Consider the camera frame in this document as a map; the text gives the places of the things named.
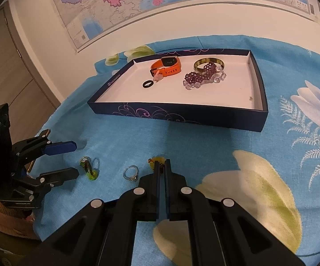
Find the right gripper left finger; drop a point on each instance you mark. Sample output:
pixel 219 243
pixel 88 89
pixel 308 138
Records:
pixel 102 233

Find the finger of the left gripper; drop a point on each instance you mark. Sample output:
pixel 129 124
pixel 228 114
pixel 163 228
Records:
pixel 58 147
pixel 54 178

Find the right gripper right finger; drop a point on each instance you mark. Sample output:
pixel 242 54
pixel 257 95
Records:
pixel 202 231

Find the orange smart watch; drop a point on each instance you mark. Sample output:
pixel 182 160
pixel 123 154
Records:
pixel 166 66

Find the brown sleeve left forearm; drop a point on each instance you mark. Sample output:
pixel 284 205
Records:
pixel 14 224

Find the wooden wardrobe door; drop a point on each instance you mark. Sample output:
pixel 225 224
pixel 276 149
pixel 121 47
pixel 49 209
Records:
pixel 30 100

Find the blue floral bed sheet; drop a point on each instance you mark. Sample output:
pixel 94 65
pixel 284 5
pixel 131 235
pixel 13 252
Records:
pixel 274 174

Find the navy shallow box tray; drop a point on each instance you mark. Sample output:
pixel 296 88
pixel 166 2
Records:
pixel 232 98

